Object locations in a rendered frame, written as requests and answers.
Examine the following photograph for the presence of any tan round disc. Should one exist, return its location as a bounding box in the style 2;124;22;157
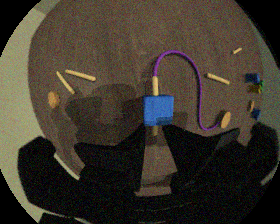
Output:
48;91;60;108
248;100;254;111

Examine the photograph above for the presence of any round wooden button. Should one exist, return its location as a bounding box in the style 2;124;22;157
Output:
216;109;230;128

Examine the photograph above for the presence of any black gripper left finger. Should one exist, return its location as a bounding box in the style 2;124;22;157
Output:
73;124;147;192

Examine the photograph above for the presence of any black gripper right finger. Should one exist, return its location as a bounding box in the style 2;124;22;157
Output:
163;124;240;186

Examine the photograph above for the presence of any green cube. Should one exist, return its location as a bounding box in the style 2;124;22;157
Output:
253;79;264;92

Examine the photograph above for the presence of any purple string with wooden stick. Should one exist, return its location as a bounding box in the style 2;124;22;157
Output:
151;49;220;136

